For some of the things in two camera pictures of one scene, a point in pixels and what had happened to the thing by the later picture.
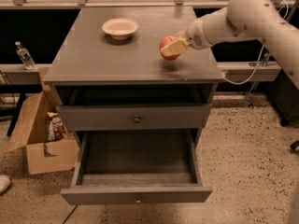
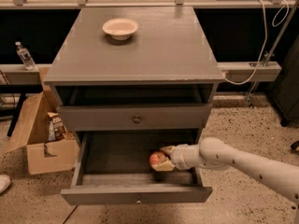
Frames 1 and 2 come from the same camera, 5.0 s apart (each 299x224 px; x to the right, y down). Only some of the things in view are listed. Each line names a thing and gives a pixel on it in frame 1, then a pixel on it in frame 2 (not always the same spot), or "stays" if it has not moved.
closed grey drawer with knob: x=137 y=116 stays
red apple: x=166 y=40 -> x=157 y=158
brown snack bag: x=55 y=127 stays
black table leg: x=22 y=96 stays
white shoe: x=5 y=183 stays
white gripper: x=194 y=35 -> x=178 y=156
